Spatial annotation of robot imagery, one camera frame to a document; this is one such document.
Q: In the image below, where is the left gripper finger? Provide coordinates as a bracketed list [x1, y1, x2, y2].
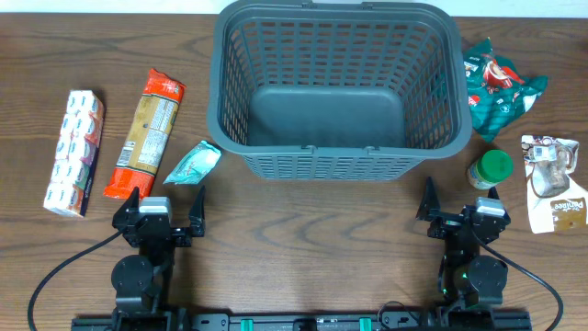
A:
[119, 187, 140, 215]
[188, 186, 206, 228]

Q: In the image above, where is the green lid jar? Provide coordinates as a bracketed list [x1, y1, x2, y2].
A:
[466, 149, 514, 190]

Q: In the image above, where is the orange pasta package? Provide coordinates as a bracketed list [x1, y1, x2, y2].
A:
[103, 69, 185, 199]

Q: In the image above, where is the dried mushroom bag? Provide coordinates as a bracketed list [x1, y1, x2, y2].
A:
[521, 135, 587, 234]

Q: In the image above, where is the mint green wipes packet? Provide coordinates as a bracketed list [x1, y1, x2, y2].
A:
[164, 141, 221, 185]

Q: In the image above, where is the green coffee bag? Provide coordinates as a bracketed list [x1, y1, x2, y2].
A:
[463, 39, 548, 143]

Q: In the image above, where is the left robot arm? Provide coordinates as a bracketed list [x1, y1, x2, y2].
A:
[111, 188, 206, 331]

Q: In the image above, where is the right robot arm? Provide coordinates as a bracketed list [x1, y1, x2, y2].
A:
[416, 177, 511, 328]

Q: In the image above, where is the tissue pack multipack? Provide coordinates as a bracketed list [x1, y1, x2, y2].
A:
[43, 90, 105, 217]

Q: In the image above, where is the grey plastic basket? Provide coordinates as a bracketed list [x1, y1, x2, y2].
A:
[207, 1, 472, 181]

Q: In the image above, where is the left black cable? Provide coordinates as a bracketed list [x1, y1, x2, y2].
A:
[27, 229, 125, 331]

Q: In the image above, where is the black cable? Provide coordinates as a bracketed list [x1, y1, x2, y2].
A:
[27, 229, 125, 331]
[472, 229, 565, 331]

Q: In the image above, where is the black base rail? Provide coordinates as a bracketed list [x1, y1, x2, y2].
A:
[71, 311, 533, 331]

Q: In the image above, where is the right black cable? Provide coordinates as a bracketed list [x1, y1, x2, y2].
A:
[472, 229, 565, 331]

